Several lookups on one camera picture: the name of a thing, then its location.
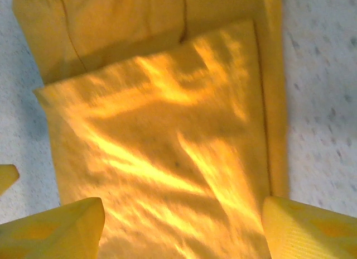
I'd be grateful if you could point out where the yellow t-shirt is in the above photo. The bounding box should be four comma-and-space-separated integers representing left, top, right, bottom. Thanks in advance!
12, 0, 290, 259

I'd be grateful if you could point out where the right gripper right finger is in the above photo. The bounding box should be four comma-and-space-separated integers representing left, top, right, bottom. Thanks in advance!
261, 196, 357, 259

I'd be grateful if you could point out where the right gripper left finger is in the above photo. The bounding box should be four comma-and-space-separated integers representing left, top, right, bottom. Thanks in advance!
0, 197, 105, 259

